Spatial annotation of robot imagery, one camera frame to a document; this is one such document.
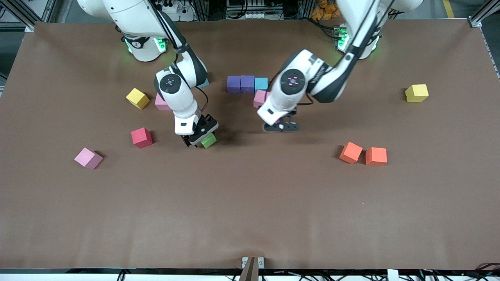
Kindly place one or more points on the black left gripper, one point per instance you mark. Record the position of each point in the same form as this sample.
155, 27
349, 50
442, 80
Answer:
293, 112

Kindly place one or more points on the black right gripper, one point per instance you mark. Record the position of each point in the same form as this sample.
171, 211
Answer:
206, 125

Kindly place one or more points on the green foam cube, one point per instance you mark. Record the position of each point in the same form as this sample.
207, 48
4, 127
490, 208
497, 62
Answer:
209, 141

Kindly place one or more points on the pink foam cube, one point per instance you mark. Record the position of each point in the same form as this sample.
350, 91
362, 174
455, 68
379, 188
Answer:
159, 104
259, 99
88, 158

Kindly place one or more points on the cyan foam cube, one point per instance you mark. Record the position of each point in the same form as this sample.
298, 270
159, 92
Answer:
205, 83
261, 84

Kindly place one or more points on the purple foam cube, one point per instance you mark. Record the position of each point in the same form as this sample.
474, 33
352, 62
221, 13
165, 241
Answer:
233, 85
247, 84

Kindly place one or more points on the orange foam cube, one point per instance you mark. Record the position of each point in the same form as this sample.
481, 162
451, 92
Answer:
376, 157
350, 153

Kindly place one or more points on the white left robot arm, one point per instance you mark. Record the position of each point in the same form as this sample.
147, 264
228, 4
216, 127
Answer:
281, 97

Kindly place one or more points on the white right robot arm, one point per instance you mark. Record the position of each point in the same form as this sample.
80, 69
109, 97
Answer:
179, 99

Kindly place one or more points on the red foam cube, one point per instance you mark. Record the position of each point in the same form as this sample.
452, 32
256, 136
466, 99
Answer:
141, 137

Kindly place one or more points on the yellow foam cube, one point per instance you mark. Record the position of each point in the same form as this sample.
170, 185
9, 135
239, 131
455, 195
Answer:
416, 93
137, 98

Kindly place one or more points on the table cover sheet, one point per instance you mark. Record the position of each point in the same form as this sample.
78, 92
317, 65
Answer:
250, 214

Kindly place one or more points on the small white power strip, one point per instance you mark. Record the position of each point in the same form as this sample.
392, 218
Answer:
250, 15

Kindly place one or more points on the dark equipment rack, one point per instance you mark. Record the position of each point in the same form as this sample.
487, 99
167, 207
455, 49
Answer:
281, 6

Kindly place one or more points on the orange packets pile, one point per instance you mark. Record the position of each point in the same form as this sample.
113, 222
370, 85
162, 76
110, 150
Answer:
324, 9

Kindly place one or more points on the large white power strip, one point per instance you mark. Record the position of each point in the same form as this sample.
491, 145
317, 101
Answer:
183, 13

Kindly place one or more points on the white label block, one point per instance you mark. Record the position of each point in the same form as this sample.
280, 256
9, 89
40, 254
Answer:
392, 276

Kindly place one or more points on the black right camera mount plate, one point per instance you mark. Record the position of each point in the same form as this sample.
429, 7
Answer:
203, 136

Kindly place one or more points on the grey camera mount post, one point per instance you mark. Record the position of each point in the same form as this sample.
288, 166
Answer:
250, 271

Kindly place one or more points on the aluminium frame profile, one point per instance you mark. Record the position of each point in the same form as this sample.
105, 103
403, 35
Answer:
47, 11
474, 22

